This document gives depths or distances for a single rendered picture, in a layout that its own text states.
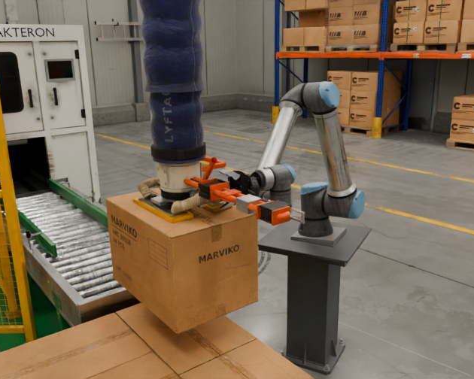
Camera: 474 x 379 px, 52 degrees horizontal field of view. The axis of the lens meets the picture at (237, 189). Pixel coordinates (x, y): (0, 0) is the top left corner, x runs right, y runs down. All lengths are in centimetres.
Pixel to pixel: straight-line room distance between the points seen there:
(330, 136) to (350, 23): 787
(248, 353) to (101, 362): 60
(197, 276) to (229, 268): 15
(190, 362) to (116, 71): 1057
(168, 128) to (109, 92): 1027
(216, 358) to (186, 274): 42
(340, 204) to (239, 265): 75
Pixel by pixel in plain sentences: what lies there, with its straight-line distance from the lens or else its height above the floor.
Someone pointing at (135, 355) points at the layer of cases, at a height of 54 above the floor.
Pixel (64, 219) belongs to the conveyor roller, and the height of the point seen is 55.
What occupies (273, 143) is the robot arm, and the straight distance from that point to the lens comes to 220.
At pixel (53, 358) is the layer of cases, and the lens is 225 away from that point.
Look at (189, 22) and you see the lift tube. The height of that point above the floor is 185.
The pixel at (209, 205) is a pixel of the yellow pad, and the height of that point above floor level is 113.
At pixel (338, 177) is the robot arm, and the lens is 245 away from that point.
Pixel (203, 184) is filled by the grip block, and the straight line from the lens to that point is 183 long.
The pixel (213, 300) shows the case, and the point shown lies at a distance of 197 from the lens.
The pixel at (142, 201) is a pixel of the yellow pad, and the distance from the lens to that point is 212.
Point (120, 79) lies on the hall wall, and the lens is 1230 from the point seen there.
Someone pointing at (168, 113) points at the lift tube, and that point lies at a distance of 191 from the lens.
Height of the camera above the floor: 176
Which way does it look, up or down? 16 degrees down
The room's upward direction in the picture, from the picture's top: 1 degrees counter-clockwise
